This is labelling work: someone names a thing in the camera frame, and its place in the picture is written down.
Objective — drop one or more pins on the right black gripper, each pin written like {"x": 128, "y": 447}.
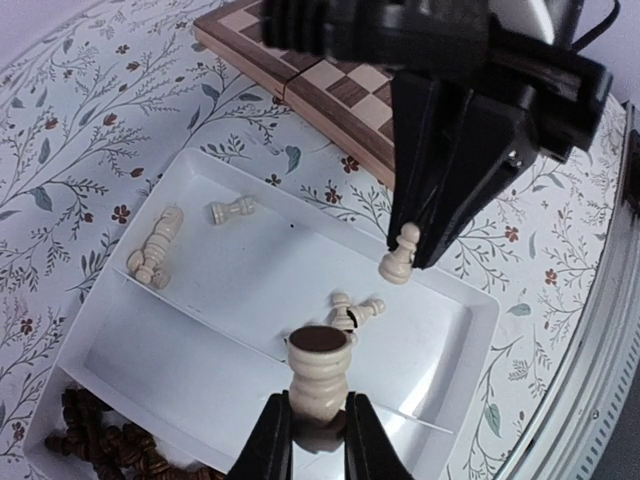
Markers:
{"x": 454, "y": 151}

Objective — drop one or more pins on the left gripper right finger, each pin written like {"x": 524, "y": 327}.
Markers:
{"x": 369, "y": 454}

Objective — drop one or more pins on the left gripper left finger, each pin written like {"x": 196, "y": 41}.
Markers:
{"x": 267, "y": 453}

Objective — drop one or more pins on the wooden chessboard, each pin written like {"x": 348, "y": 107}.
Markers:
{"x": 348, "y": 103}

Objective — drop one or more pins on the white divided tray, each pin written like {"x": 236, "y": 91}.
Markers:
{"x": 195, "y": 362}

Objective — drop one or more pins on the dark chess pieces pile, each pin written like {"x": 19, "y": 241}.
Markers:
{"x": 113, "y": 450}

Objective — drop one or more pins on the light chess pieces pile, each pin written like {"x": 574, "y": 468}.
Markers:
{"x": 146, "y": 264}

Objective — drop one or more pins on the floral patterned table mat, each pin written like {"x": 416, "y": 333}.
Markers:
{"x": 95, "y": 100}

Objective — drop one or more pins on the front aluminium rail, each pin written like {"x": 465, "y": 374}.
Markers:
{"x": 568, "y": 435}

